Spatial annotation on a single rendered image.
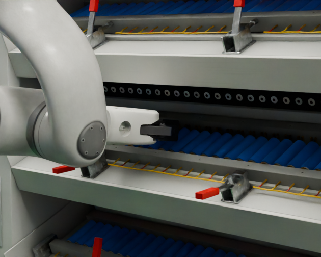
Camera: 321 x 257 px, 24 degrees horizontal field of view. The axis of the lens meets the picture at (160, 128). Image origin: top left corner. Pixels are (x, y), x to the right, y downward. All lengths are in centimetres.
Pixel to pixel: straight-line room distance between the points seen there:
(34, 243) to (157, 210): 34
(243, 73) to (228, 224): 20
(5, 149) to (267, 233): 34
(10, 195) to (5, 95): 43
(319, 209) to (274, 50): 20
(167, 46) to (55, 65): 26
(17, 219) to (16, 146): 43
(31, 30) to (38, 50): 3
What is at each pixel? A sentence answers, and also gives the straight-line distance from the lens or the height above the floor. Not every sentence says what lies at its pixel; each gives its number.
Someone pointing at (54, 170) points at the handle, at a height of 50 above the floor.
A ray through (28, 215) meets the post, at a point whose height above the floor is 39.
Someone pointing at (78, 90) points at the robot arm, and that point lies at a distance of 83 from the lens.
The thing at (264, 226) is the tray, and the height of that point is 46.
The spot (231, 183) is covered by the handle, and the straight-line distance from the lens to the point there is 97.
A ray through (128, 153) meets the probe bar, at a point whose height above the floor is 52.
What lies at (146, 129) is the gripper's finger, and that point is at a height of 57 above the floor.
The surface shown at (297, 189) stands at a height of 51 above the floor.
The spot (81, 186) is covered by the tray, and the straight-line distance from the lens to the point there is 115.
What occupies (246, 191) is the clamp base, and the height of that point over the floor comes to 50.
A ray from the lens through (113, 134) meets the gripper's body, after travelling 98.
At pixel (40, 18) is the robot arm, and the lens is 85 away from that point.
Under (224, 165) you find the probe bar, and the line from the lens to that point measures 101.
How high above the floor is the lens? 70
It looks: 7 degrees down
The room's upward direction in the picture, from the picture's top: straight up
